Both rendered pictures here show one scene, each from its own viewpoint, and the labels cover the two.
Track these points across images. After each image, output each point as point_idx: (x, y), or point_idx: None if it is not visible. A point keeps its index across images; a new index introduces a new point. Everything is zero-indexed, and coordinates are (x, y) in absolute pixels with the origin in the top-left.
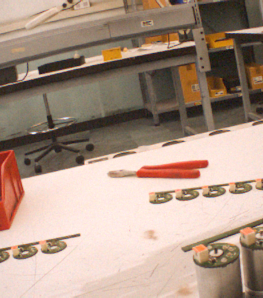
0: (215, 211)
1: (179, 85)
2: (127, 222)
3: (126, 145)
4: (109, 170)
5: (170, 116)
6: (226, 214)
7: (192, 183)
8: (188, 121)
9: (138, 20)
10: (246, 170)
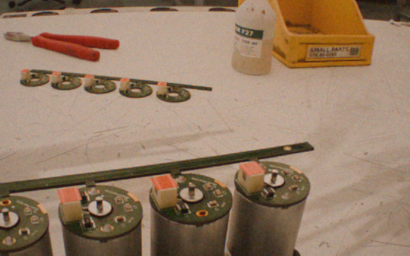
0: (83, 116)
1: None
2: None
3: (113, 5)
4: (12, 30)
5: None
6: (93, 124)
7: (84, 66)
8: None
9: None
10: (159, 65)
